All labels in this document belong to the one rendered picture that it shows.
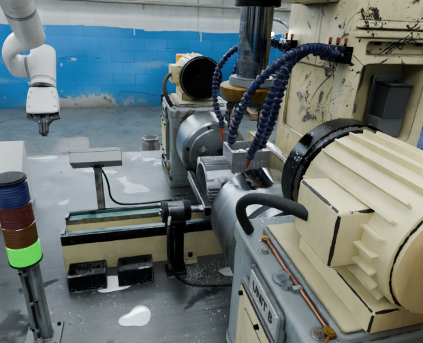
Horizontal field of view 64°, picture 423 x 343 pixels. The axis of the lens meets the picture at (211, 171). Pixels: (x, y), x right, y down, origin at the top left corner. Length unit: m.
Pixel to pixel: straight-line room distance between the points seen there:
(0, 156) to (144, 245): 0.69
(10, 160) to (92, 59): 5.15
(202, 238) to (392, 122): 0.66
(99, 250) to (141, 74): 5.62
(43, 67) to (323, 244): 1.16
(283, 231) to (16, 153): 1.13
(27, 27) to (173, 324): 0.95
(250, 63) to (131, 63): 5.60
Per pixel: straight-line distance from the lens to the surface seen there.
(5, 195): 0.72
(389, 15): 1.00
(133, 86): 6.57
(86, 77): 6.57
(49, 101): 1.33
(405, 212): 0.40
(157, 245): 1.08
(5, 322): 1.05
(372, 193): 0.43
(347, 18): 0.97
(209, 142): 1.26
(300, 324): 0.47
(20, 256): 0.79
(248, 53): 0.97
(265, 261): 0.55
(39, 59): 1.40
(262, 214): 0.72
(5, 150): 1.50
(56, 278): 1.13
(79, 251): 1.09
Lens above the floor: 1.49
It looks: 24 degrees down
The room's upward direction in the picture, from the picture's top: 2 degrees clockwise
